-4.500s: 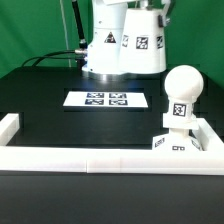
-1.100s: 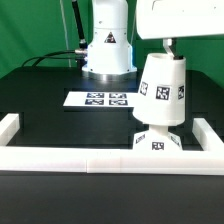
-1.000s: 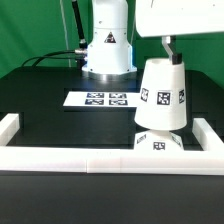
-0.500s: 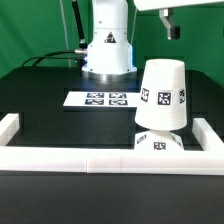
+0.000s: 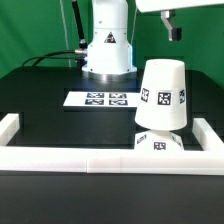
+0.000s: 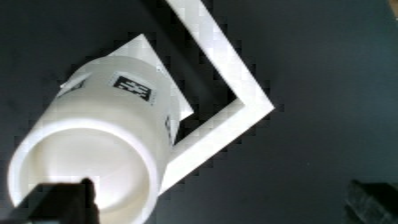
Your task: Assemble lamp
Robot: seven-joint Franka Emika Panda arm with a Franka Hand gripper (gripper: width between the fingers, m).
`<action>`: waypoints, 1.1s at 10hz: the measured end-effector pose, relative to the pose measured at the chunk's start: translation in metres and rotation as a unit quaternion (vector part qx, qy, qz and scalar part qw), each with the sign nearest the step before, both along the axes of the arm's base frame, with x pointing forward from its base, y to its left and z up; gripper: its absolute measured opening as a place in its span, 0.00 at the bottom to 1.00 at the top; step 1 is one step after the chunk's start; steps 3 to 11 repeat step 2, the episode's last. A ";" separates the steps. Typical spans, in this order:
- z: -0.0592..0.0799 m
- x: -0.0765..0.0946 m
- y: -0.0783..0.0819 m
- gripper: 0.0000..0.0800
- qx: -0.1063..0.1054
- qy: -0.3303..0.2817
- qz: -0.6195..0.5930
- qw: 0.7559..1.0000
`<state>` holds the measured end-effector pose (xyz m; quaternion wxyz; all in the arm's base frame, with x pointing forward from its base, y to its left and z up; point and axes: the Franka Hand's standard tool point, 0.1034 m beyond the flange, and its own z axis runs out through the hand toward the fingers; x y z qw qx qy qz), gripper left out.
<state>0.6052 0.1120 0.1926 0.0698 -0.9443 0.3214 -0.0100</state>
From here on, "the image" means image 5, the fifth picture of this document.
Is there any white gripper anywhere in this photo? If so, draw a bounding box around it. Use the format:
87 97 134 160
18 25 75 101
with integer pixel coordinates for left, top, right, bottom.
135 0 224 41

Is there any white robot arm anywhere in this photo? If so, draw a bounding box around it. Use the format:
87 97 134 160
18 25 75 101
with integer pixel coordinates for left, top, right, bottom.
82 0 224 81

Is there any white lamp base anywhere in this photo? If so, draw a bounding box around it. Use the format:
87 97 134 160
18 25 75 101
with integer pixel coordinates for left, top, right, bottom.
134 130 184 151

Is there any white marker sheet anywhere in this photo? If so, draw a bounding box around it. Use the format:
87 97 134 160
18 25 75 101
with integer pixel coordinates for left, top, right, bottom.
63 91 140 108

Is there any white lamp shade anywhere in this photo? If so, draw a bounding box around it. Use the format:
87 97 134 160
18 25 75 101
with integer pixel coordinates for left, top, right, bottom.
135 59 187 131

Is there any white U-shaped fence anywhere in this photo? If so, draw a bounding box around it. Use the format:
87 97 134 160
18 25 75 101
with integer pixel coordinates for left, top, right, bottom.
0 113 224 175

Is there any black cable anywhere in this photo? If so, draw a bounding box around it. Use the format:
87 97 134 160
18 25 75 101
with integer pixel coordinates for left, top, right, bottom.
21 49 88 68

